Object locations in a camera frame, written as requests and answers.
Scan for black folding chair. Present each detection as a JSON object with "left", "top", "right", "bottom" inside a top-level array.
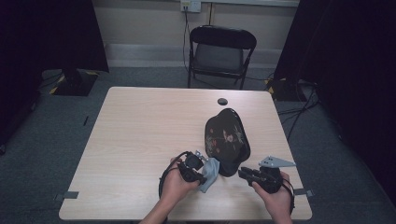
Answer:
[{"left": 187, "top": 24, "right": 258, "bottom": 91}]

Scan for grey cleaning cloth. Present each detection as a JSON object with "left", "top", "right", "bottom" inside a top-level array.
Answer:
[{"left": 198, "top": 157, "right": 221, "bottom": 194}]

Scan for person's right hand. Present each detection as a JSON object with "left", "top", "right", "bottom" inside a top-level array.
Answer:
[{"left": 250, "top": 171, "right": 294, "bottom": 219}]

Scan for black floor cables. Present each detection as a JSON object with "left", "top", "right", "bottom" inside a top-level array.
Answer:
[{"left": 276, "top": 83, "right": 321, "bottom": 142}]

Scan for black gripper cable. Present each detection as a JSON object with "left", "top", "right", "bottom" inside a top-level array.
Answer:
[
  {"left": 157, "top": 150, "right": 191, "bottom": 201},
  {"left": 281, "top": 178, "right": 296, "bottom": 217}
]

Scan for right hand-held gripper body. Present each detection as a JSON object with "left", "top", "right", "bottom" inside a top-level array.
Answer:
[{"left": 257, "top": 155, "right": 297, "bottom": 195}]

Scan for black stand base striped tape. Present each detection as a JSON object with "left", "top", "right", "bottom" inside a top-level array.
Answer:
[
  {"left": 264, "top": 77, "right": 308, "bottom": 103},
  {"left": 48, "top": 68, "right": 100, "bottom": 97}
]

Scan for grey tape strip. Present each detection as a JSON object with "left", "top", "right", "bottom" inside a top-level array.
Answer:
[
  {"left": 53, "top": 190, "right": 79, "bottom": 202},
  {"left": 294, "top": 188, "right": 315, "bottom": 198}
]

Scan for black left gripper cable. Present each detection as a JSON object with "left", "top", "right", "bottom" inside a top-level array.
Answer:
[{"left": 157, "top": 150, "right": 191, "bottom": 201}]

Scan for black plugged wall cable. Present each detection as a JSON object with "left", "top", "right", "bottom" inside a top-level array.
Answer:
[{"left": 181, "top": 5, "right": 192, "bottom": 73}]

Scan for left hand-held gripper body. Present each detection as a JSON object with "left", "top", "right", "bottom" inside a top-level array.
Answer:
[{"left": 177, "top": 149, "right": 209, "bottom": 183}]

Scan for white wall socket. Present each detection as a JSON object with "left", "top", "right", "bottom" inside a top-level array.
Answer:
[{"left": 179, "top": 0, "right": 202, "bottom": 14}]

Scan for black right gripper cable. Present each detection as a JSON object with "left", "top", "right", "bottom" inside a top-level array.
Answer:
[{"left": 281, "top": 178, "right": 296, "bottom": 217}]

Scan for black floral lacquer tray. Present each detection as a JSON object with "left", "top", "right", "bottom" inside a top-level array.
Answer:
[{"left": 204, "top": 107, "right": 251, "bottom": 178}]

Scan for person's left hand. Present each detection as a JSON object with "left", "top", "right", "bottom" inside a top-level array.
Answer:
[{"left": 159, "top": 157, "right": 201, "bottom": 203}]

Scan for dark curtain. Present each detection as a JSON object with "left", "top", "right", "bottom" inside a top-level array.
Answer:
[
  {"left": 0, "top": 0, "right": 110, "bottom": 147},
  {"left": 274, "top": 0, "right": 396, "bottom": 206}
]

